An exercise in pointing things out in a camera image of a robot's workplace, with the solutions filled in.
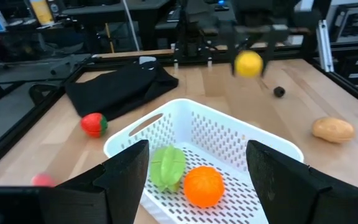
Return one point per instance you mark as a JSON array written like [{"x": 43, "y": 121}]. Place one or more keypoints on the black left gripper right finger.
[{"x": 291, "y": 196}]

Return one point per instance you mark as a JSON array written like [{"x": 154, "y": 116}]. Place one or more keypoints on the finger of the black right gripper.
[
  {"x": 233, "y": 46},
  {"x": 270, "y": 46}
]

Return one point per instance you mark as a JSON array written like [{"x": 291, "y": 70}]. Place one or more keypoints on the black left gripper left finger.
[{"x": 113, "y": 193}]

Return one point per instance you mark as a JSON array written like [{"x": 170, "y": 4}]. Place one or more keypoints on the yellow toy lemon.
[{"x": 249, "y": 63}]

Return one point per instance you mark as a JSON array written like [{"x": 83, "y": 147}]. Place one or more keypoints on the green toy starfruit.
[{"x": 168, "y": 168}]

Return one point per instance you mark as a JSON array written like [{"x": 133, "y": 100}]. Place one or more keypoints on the red toy strawberry green cap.
[{"x": 92, "y": 124}]

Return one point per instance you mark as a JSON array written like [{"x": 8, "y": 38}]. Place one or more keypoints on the small pink-red toy fruit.
[{"x": 42, "y": 180}]

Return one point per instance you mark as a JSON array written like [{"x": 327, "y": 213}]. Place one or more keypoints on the tan toy potato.
[{"x": 333, "y": 130}]

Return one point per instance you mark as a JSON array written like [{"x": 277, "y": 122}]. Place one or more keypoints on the orange toy tangerine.
[{"x": 204, "y": 186}]

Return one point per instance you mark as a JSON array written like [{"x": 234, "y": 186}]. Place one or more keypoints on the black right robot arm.
[{"x": 194, "y": 28}]

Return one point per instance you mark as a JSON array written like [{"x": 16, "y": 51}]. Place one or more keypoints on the white perforated plastic basket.
[{"x": 216, "y": 130}]

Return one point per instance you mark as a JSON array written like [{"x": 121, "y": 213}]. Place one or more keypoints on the grey monitor screen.
[{"x": 353, "y": 25}]

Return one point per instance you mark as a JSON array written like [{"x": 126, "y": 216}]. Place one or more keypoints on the black cloth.
[{"x": 120, "y": 87}]

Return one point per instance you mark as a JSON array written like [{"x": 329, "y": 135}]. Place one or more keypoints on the black standing desk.
[{"x": 104, "y": 12}]

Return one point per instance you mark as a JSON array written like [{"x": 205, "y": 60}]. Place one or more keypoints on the yellow bottle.
[{"x": 42, "y": 12}]

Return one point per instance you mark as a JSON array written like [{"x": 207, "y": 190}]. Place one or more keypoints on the silver aluminium extrusion post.
[{"x": 325, "y": 46}]

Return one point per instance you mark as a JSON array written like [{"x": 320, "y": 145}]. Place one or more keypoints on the black aluminium table frame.
[{"x": 20, "y": 124}]

